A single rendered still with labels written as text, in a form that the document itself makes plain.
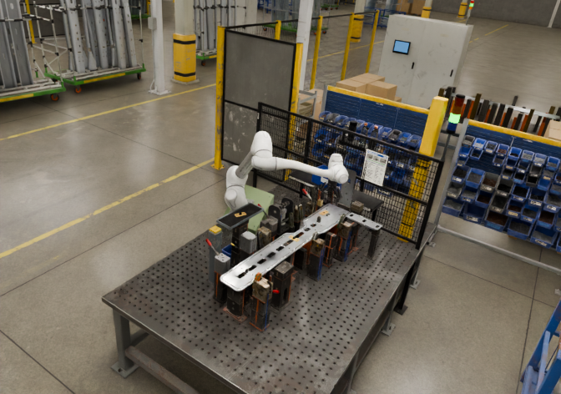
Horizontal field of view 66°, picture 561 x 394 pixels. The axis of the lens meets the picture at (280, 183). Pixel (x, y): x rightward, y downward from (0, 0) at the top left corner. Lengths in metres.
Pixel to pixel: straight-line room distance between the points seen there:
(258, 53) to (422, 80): 4.98
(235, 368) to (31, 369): 1.73
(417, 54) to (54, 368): 8.37
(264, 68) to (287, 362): 3.78
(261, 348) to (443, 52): 7.82
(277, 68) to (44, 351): 3.79
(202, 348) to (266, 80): 3.65
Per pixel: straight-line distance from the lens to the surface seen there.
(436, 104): 3.59
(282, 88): 5.52
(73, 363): 3.89
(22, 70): 9.67
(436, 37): 9.70
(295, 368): 2.81
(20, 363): 4.01
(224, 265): 2.93
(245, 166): 3.57
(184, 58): 10.73
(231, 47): 5.92
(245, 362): 2.81
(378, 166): 3.87
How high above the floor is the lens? 2.84
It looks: 27 degrees down
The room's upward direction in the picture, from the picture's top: 6 degrees clockwise
